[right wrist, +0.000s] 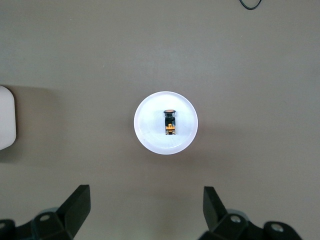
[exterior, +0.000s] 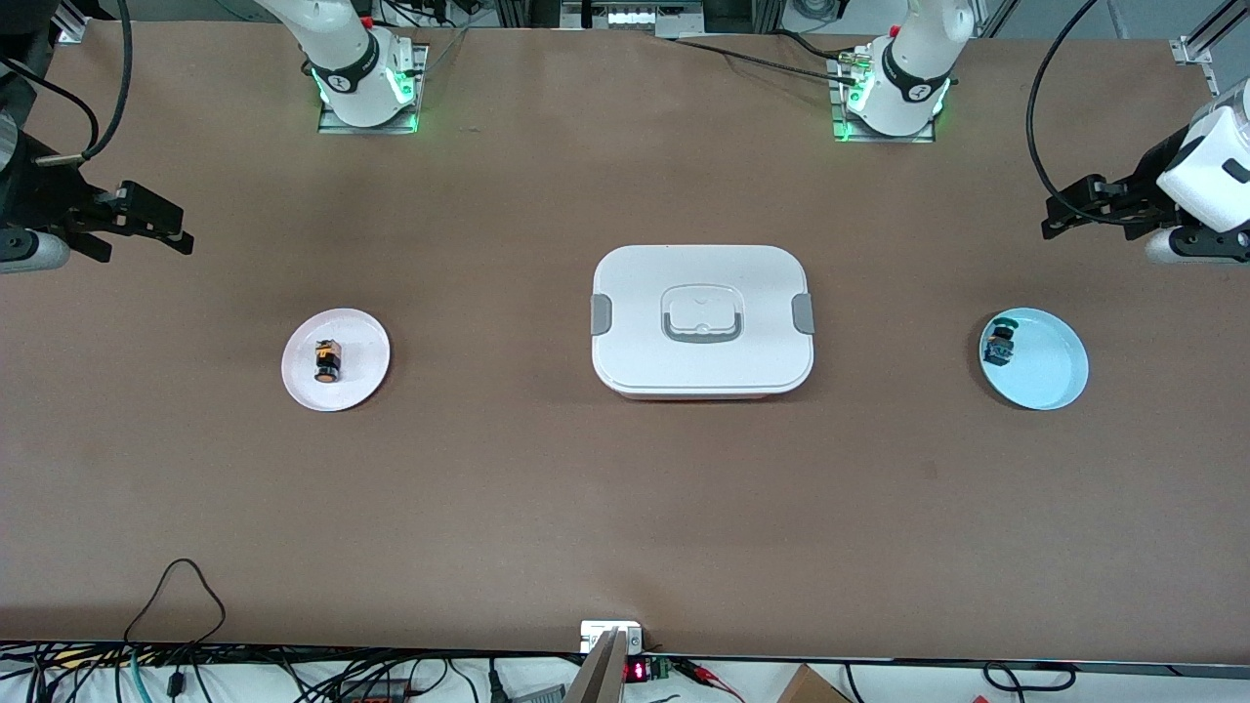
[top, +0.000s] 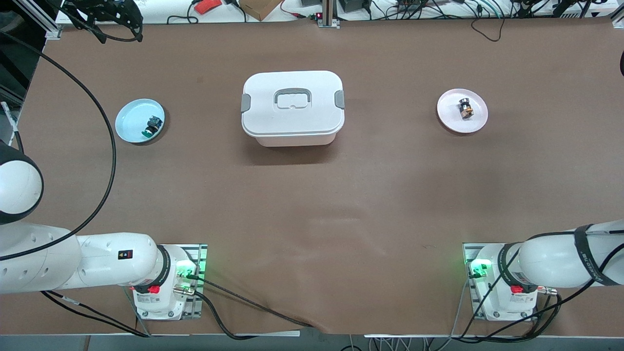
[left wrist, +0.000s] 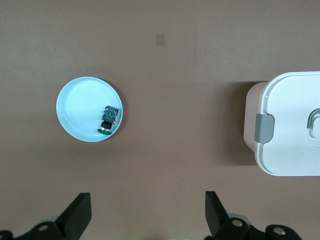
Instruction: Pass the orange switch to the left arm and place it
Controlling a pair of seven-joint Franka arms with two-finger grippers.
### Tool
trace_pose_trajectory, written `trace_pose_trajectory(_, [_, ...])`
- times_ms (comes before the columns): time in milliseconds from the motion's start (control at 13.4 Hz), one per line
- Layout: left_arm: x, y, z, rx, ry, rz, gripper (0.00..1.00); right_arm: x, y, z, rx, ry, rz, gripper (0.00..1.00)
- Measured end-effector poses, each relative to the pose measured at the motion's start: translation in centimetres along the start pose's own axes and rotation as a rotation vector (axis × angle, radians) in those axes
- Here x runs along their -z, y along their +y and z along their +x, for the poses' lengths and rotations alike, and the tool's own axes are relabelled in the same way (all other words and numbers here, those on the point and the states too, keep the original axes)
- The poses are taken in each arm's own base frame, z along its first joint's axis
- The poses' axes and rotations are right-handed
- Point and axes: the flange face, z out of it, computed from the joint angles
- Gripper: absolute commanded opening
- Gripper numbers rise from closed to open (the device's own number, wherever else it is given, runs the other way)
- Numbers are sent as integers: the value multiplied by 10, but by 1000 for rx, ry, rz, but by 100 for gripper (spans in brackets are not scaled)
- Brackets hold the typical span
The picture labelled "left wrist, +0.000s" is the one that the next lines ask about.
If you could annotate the brown tape patch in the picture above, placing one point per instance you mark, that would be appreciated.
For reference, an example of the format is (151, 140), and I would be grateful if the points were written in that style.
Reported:
(160, 40)

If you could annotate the light blue round plate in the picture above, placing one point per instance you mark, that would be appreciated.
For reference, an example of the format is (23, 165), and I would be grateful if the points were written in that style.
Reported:
(80, 105)

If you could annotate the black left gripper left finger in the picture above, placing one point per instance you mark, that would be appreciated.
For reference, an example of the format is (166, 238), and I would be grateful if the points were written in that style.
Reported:
(72, 220)

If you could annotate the green push-button switch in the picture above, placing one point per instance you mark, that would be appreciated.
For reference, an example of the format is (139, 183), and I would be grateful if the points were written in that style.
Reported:
(108, 120)

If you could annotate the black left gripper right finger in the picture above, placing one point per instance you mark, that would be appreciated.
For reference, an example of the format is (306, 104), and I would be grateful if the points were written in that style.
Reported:
(217, 220)

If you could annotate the white lidded box grey clips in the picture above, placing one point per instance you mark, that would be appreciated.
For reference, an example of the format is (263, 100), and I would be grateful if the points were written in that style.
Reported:
(287, 145)

